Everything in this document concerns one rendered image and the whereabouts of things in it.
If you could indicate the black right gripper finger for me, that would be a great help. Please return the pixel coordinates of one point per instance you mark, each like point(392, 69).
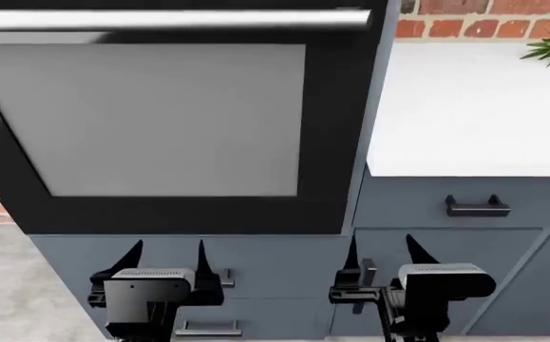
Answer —
point(351, 260)
point(419, 253)

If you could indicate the black oven door grey window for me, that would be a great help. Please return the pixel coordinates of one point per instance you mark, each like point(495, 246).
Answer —
point(160, 121)

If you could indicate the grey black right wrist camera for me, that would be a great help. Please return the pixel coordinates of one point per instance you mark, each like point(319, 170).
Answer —
point(445, 281)

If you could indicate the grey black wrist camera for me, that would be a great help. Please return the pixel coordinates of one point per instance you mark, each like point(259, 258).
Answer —
point(445, 281)
point(146, 288)

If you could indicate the blue-grey drawer front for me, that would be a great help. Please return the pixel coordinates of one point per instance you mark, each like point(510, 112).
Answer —
point(531, 199)

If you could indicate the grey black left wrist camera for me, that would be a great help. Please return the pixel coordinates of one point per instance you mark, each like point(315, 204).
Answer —
point(146, 288)

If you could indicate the blue-grey cabinet door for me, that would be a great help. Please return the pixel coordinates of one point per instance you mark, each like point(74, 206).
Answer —
point(540, 292)
point(483, 246)

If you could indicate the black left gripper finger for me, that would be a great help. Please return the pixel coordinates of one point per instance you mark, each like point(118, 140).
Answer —
point(203, 263)
point(127, 258)

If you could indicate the tall blue-grey cabinet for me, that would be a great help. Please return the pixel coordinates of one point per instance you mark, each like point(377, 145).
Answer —
point(279, 256)

